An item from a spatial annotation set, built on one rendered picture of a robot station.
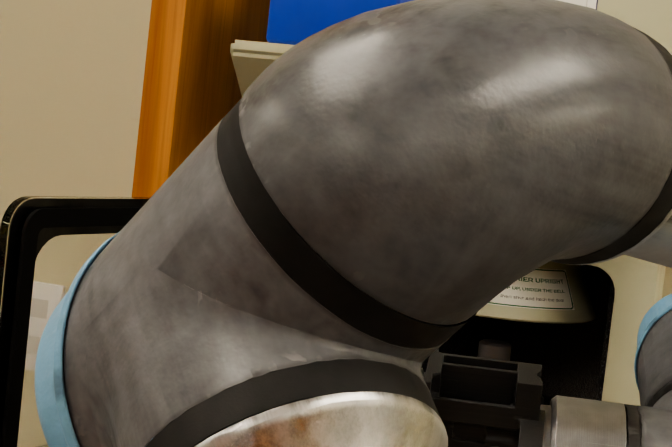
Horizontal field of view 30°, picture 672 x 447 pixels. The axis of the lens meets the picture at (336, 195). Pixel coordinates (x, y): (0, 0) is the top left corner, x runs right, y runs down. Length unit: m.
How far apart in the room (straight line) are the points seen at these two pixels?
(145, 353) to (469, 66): 0.15
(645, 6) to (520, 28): 0.56
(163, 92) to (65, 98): 0.65
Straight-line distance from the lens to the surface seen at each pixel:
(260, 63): 0.93
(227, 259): 0.42
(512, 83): 0.41
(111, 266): 0.47
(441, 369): 0.70
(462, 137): 0.40
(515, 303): 1.02
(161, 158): 0.99
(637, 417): 0.71
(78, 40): 1.63
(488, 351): 1.08
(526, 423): 0.69
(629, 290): 0.98
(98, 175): 1.60
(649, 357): 0.80
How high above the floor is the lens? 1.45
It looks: 3 degrees down
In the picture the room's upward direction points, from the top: 6 degrees clockwise
